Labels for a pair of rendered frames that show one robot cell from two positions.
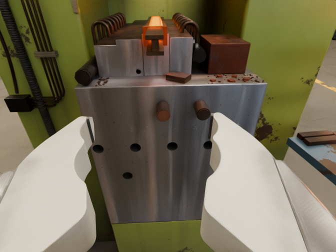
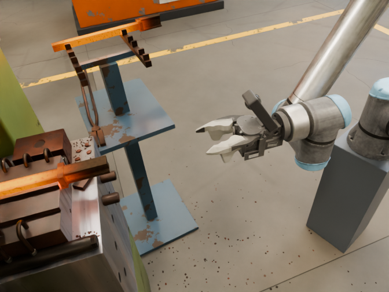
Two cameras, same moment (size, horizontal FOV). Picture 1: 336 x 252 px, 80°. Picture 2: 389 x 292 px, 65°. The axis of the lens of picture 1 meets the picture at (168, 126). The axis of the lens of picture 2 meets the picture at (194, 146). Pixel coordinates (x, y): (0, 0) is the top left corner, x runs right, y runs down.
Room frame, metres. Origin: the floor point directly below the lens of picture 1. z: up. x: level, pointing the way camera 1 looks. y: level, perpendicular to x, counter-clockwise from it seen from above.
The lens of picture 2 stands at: (0.23, 0.53, 1.47)
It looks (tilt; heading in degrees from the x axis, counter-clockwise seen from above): 43 degrees down; 259
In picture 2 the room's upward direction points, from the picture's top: 5 degrees counter-clockwise
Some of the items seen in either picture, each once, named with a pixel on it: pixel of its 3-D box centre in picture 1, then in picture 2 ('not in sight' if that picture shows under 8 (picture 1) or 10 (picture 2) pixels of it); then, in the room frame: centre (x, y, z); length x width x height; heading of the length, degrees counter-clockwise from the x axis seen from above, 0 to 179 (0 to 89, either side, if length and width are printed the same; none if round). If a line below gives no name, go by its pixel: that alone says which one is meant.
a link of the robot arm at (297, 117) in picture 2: not in sight; (289, 122); (-0.12, 0.00, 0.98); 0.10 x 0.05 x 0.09; 92
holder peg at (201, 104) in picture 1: (201, 110); (108, 176); (0.36, -0.07, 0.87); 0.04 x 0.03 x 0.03; 2
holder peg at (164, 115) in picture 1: (163, 111); (110, 199); (0.35, 0.01, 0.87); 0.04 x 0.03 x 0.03; 2
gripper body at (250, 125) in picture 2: not in sight; (259, 133); (-0.04, 0.00, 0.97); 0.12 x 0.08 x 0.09; 2
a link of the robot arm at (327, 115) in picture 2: not in sight; (320, 116); (-0.20, 0.00, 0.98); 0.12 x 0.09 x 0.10; 2
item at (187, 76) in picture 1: (178, 76); (83, 181); (0.41, -0.02, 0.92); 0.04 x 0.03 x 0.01; 59
